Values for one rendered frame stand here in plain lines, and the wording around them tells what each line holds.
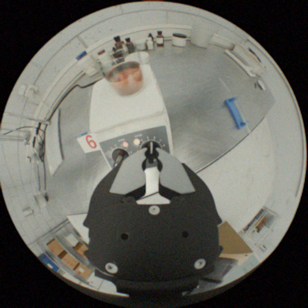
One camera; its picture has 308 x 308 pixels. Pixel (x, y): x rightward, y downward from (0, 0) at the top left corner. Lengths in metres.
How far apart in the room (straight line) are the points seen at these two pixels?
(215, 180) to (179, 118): 0.18
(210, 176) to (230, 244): 0.24
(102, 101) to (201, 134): 0.21
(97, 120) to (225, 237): 0.44
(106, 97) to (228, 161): 0.31
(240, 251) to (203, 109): 0.41
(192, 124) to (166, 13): 0.68
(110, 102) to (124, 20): 0.54
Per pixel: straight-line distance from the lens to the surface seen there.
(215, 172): 0.25
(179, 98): 0.24
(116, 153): 0.16
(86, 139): 0.25
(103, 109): 0.15
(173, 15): 0.74
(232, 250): 0.35
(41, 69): 0.67
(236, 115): 0.32
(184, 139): 0.20
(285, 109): 1.41
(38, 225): 2.47
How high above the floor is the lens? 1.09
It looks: 85 degrees down
